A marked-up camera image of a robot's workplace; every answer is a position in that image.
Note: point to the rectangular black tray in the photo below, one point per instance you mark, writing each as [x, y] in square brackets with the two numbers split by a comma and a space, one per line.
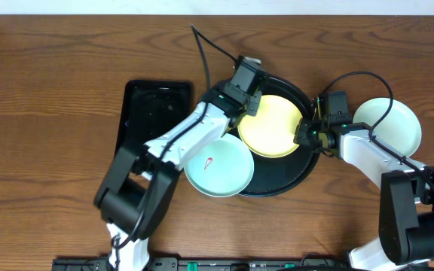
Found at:
[151, 108]

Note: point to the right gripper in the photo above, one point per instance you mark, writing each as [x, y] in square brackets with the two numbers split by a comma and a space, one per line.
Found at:
[301, 136]

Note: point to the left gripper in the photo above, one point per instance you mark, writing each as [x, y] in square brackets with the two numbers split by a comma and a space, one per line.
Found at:
[253, 101]

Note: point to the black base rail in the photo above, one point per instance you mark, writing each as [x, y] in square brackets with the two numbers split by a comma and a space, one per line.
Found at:
[174, 264]

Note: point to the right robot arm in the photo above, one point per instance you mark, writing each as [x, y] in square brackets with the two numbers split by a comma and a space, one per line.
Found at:
[406, 216]

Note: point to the mint plate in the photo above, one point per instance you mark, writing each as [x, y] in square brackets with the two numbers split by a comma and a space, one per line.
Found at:
[221, 169]
[400, 129]

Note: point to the yellow plate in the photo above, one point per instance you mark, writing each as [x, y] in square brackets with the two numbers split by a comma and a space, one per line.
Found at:
[270, 133]

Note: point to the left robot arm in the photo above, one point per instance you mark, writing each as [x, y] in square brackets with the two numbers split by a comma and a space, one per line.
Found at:
[137, 189]

